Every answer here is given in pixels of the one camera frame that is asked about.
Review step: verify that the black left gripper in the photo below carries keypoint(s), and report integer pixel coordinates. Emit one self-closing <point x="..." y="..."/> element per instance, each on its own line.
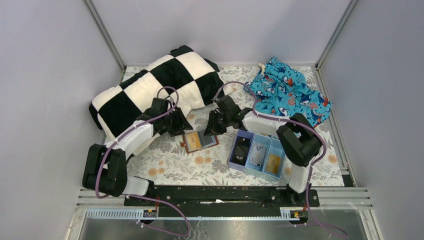
<point x="177" y="120"/>

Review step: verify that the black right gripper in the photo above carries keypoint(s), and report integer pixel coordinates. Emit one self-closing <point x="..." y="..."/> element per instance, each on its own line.
<point x="217" y="119"/>

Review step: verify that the gold credit card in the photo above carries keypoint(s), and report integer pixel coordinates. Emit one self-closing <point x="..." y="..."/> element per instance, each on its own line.
<point x="273" y="163"/>
<point x="192" y="140"/>

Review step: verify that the brown leather card holder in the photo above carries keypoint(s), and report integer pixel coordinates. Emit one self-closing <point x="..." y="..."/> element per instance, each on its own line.
<point x="183" y="144"/>

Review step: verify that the grey credit card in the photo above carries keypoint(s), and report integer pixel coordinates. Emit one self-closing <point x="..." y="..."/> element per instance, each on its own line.
<point x="257" y="154"/>

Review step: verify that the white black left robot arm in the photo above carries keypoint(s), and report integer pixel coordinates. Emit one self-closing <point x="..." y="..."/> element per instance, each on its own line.
<point x="106" y="165"/>

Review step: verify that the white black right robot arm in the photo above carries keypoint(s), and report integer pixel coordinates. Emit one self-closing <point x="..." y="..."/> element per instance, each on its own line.
<point x="299" y="141"/>

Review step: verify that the dark grey card in holder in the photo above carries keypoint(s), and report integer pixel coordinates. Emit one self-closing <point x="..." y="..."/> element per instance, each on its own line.
<point x="205" y="140"/>

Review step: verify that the black card in purple slot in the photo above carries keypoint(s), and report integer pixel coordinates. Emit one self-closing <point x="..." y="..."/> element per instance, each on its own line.
<point x="239" y="157"/>

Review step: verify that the purple blue card organizer box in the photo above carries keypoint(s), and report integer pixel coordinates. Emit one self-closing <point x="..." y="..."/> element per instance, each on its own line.
<point x="272" y="144"/>

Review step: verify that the floral patterned table mat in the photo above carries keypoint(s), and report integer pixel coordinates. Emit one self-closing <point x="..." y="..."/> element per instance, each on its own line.
<point x="165" y="162"/>

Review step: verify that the black white checkered blanket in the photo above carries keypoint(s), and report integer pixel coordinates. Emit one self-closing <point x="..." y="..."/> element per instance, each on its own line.
<point x="182" y="75"/>

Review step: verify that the blue shark print cloth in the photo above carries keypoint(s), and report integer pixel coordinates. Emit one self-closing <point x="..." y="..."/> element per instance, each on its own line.
<point x="283" y="91"/>

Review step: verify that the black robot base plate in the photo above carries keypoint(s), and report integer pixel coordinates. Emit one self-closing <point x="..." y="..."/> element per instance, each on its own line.
<point x="226" y="197"/>

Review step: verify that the slotted grey cable duct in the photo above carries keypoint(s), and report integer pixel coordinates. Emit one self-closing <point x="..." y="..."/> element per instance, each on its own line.
<point x="166" y="213"/>

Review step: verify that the aluminium frame rails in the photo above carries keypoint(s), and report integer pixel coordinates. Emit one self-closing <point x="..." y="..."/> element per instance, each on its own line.
<point x="341" y="207"/>

